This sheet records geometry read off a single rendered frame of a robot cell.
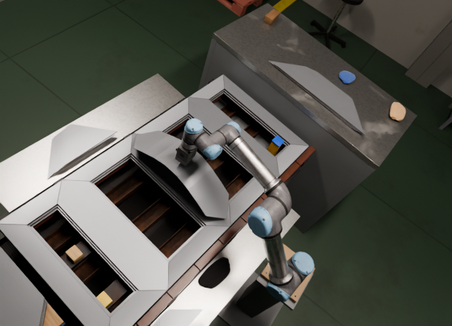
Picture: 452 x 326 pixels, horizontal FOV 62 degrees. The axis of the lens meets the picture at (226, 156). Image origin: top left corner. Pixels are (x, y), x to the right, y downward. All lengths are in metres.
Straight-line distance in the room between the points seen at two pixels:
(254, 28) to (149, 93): 0.83
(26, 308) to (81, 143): 0.86
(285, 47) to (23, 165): 1.73
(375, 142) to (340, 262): 1.15
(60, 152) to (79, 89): 1.37
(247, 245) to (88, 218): 0.85
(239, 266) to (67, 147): 1.11
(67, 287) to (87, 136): 0.83
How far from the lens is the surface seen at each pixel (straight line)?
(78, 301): 1.78
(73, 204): 1.93
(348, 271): 3.17
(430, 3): 4.82
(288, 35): 2.73
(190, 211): 1.94
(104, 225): 1.87
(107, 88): 3.47
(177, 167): 1.84
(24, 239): 1.89
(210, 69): 2.67
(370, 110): 2.54
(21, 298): 1.82
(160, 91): 2.48
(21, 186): 2.12
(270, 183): 1.65
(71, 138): 2.19
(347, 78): 2.59
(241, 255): 2.09
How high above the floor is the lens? 2.59
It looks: 54 degrees down
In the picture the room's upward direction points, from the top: 25 degrees clockwise
